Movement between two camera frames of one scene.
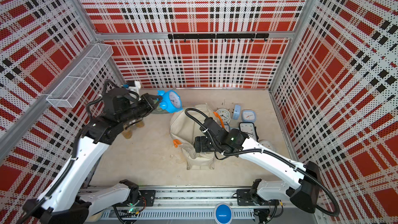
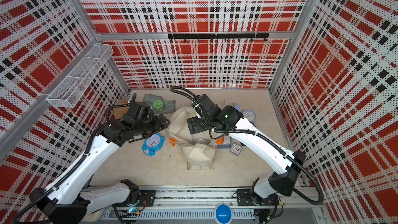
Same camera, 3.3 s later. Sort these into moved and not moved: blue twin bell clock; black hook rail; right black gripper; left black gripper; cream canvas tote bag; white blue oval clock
Moved: blue twin bell clock; right black gripper; left black gripper
Not moved: white blue oval clock; cream canvas tote bag; black hook rail
